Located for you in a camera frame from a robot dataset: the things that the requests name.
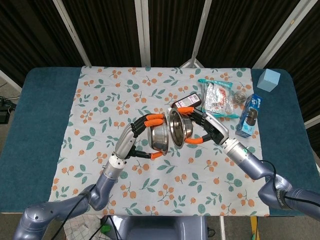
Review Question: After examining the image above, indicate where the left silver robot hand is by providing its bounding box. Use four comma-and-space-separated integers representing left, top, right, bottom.
114, 112, 168, 161

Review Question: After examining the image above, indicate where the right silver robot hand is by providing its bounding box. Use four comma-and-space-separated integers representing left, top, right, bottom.
176, 106, 230, 146

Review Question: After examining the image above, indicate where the stainless steel bowl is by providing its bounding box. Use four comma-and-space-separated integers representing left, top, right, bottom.
147, 116, 171, 156
168, 107, 194, 148

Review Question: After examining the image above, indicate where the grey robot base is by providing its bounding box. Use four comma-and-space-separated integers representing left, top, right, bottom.
113, 215, 208, 240

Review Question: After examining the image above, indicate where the teal-edged snack packet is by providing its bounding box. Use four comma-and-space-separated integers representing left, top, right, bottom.
197, 78, 239, 120

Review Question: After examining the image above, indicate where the blue cookie box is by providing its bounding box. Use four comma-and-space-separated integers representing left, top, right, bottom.
235, 93, 264, 139

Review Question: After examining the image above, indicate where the brown medicine bottle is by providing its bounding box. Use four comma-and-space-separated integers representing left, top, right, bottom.
166, 92, 202, 112

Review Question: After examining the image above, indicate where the small clear glass cup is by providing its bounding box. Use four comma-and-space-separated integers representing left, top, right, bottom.
233, 90, 247, 104

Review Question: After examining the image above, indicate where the floral print tablecloth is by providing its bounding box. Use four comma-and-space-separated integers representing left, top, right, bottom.
46, 65, 271, 217

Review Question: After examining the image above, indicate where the light blue foam cube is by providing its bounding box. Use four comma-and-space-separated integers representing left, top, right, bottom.
256, 68, 280, 93

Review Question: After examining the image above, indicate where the teal blue table cover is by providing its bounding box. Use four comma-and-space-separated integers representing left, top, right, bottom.
0, 66, 320, 217

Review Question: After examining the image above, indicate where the white table leg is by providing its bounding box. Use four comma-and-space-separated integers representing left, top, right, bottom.
219, 216, 226, 240

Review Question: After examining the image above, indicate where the black power strip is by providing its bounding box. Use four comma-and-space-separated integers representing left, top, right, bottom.
0, 97, 16, 125

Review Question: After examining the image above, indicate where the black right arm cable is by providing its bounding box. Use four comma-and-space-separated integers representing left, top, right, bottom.
261, 159, 291, 201

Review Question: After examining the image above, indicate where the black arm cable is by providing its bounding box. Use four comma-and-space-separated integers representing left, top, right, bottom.
261, 159, 291, 201
59, 184, 98, 240

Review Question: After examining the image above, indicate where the black floor cable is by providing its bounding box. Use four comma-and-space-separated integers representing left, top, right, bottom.
91, 215, 120, 240

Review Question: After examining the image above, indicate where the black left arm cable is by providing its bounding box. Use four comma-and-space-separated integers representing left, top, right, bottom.
59, 184, 98, 240

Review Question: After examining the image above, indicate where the white partition frame rail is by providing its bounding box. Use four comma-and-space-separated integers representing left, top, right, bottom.
303, 114, 320, 129
0, 69, 23, 92

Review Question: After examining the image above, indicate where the white partition frame post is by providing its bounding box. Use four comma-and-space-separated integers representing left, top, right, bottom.
179, 0, 213, 68
52, 0, 92, 67
251, 0, 313, 70
134, 0, 151, 68

